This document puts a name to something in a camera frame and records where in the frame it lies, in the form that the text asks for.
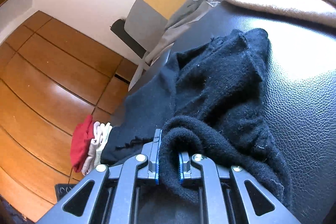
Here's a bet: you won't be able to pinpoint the black knit sweater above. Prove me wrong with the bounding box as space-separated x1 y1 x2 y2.
101 28 292 207

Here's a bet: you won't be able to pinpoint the red folded garment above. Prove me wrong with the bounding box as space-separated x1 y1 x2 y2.
70 115 94 173

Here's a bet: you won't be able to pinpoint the pink white folded garments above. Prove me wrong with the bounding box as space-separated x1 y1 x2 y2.
81 121 113 176

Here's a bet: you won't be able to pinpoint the grey garment on sofa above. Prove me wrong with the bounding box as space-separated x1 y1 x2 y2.
145 0 220 65

